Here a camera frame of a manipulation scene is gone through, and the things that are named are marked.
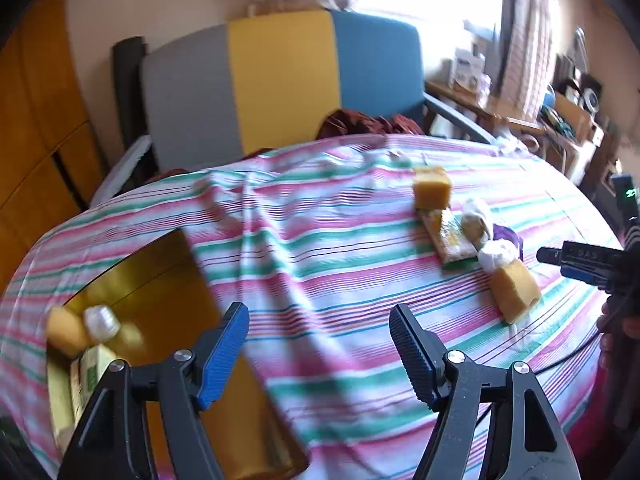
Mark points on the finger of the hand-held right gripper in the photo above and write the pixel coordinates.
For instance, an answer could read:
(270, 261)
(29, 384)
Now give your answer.
(585, 275)
(585, 252)

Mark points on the purple snack packet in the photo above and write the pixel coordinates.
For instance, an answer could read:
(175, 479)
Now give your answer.
(507, 234)

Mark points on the green white carton box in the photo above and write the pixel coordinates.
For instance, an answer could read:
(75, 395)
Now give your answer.
(95, 367)

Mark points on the wooden desk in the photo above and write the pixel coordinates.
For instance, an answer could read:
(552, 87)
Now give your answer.
(480, 110)

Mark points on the white foam piece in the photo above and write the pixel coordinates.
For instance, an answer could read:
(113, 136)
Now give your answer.
(125, 165)

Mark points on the grey yellow blue chair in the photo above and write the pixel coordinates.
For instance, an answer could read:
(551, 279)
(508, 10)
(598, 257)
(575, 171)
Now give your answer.
(280, 80)

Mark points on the wooden wardrobe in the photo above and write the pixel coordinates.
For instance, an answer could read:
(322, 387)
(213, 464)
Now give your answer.
(40, 135)

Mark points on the red garment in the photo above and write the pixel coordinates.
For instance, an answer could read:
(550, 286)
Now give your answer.
(600, 400)

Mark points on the black rolled mat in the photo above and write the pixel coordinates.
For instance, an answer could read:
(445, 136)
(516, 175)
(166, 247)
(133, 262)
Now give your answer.
(127, 90)

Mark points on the cardboard box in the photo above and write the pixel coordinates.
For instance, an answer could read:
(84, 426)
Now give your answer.
(572, 110)

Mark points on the gold tin box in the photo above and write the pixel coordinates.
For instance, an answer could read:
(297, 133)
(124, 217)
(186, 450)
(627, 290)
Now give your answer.
(150, 280)

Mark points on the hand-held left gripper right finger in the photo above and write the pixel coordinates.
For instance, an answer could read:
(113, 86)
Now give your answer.
(415, 360)

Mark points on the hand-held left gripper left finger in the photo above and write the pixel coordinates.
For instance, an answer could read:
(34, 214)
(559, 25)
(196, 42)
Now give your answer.
(222, 360)

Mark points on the white printed box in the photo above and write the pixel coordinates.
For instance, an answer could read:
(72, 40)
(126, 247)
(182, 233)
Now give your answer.
(467, 70)

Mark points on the dark red cloth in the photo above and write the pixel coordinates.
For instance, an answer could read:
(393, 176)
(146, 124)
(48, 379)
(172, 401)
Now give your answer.
(360, 122)

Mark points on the yellow sponge cake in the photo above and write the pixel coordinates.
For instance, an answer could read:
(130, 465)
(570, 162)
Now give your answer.
(515, 292)
(432, 187)
(65, 330)

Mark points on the green-edged cracker packet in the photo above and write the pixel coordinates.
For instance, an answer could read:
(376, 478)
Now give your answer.
(447, 237)

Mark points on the striped tablecloth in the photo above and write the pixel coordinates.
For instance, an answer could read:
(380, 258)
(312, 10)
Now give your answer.
(325, 260)

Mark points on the person's right hand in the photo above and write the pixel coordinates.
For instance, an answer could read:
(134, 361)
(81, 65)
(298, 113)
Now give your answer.
(620, 340)

